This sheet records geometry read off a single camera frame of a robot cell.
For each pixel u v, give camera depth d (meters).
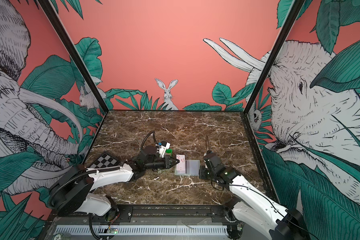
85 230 0.70
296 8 0.70
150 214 0.75
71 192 0.43
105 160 0.89
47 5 0.69
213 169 0.61
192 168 0.89
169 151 0.77
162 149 0.77
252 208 0.48
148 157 0.66
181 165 0.80
